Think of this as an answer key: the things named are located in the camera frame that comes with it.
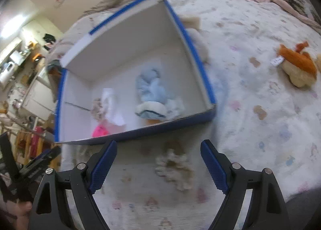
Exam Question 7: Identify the light blue cloth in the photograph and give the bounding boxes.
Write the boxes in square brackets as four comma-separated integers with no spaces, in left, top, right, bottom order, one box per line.
[135,68,185,121]

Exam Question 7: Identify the beige frilly scrunchie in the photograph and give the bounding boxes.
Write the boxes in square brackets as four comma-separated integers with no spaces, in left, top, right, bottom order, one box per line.
[90,98,106,121]

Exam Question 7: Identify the teal bed footboard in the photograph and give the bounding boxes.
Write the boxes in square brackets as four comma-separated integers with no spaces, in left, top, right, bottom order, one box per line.
[46,59,64,103]

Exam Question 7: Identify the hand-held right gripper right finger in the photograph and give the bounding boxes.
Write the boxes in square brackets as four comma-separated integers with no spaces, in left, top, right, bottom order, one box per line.
[200,139,291,230]

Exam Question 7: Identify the grey white soft pouch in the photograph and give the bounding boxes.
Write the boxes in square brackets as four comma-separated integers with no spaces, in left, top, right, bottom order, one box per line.
[134,102,168,120]

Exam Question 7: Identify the blue cardboard box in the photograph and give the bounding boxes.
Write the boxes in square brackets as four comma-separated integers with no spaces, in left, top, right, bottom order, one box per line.
[54,0,217,144]

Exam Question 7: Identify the orange plush toy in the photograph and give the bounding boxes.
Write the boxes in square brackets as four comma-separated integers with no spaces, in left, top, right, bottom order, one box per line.
[276,41,318,88]

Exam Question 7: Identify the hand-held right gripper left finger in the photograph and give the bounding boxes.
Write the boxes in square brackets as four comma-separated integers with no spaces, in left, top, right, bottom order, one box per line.
[27,140,118,230]

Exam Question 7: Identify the person's grey trouser leg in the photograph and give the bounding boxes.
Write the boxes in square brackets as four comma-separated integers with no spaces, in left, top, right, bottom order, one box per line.
[286,189,321,230]

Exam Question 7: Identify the dark hanging clothes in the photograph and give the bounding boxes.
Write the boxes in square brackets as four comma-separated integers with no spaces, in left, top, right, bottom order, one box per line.
[42,33,57,45]

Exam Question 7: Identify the person's left hand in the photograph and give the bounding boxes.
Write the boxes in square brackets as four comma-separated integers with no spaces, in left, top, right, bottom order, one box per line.
[0,201,33,230]

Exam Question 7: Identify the white base cabinet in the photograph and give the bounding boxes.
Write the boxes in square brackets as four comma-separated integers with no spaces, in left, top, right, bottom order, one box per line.
[21,67,59,121]

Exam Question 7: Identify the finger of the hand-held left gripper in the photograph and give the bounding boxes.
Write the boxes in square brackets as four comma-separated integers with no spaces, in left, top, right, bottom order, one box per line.
[19,145,62,174]
[0,132,20,178]

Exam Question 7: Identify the cream scrunchie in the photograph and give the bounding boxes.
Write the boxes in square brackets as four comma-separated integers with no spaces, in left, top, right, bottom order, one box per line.
[154,149,195,191]

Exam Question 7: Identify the white sock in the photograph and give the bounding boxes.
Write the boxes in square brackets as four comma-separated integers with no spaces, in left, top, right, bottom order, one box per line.
[101,88,126,127]

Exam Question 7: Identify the pink patterned sock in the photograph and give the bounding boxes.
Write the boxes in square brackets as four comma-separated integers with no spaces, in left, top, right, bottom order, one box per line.
[92,123,111,138]

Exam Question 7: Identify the beige plush toy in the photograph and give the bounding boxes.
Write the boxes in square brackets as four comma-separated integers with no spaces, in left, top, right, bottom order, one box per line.
[180,15,210,64]

